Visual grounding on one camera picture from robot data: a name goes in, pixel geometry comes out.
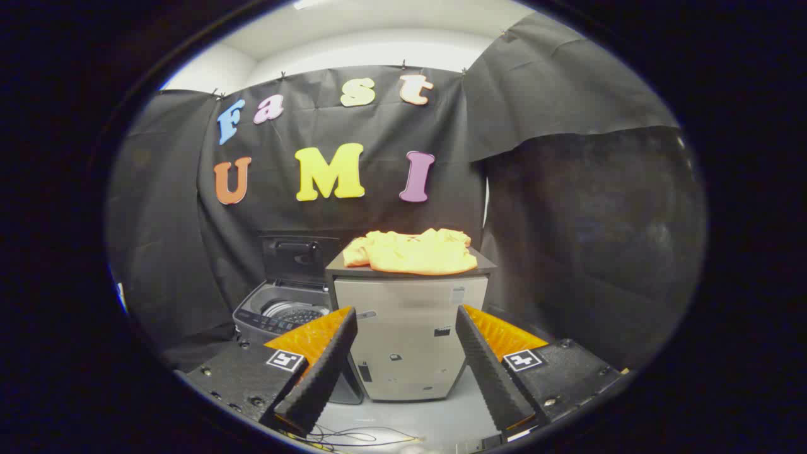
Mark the black backdrop cloth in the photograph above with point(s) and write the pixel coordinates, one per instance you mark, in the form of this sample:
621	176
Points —
378	126

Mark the grey washing machine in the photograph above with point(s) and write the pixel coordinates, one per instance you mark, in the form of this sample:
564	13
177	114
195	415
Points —
252	315

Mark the orange shirt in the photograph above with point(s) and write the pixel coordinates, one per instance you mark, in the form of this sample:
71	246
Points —
410	255

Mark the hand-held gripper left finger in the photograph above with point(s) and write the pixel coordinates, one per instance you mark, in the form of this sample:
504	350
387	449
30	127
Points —
328	359

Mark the grey cabinet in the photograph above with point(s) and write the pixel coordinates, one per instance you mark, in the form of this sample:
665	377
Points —
403	328

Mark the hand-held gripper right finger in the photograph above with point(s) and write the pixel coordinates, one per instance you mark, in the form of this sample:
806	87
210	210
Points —
488	372

